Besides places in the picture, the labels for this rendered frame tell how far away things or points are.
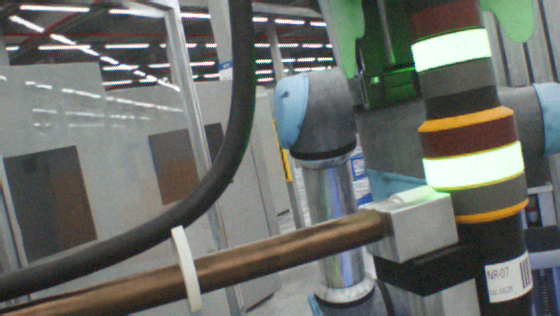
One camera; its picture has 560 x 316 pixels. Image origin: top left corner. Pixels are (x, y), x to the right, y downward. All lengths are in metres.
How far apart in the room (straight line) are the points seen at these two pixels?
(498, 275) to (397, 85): 0.13
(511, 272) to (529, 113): 0.32
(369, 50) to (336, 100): 0.54
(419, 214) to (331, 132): 0.65
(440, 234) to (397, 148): 0.27
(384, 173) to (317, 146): 0.37
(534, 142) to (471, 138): 0.32
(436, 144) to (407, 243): 0.05
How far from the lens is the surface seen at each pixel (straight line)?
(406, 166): 0.50
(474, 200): 0.24
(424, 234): 0.22
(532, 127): 0.55
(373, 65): 0.31
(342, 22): 0.27
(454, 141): 0.23
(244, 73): 0.20
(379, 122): 0.50
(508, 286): 0.25
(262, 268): 0.21
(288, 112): 0.84
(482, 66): 0.24
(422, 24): 0.24
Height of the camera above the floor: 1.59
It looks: 3 degrees down
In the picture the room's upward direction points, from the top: 12 degrees counter-clockwise
